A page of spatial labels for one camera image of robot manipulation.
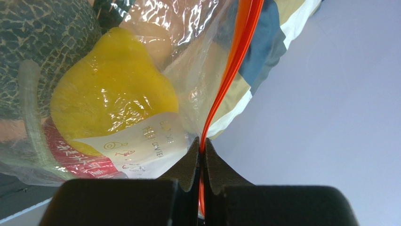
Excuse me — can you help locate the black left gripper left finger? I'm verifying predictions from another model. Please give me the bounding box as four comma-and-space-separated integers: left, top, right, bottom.
40, 138, 200, 226

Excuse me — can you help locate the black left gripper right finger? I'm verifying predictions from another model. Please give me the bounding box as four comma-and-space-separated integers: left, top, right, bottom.
203, 139, 358, 226

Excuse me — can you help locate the yellow fake pear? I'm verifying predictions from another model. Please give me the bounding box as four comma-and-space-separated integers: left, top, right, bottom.
50, 27, 178, 156

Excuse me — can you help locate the clear zip top bag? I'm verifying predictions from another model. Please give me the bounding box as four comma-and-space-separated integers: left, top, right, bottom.
0, 0, 265, 217

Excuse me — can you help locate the red fake apple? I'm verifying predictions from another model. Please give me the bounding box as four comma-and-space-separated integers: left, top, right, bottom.
42, 118, 128, 179

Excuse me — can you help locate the green netted fake melon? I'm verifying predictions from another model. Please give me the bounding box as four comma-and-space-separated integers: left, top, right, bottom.
0, 0, 101, 120

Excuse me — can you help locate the striped blue beige pillow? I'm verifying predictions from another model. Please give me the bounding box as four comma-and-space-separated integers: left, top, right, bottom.
207, 0, 322, 139

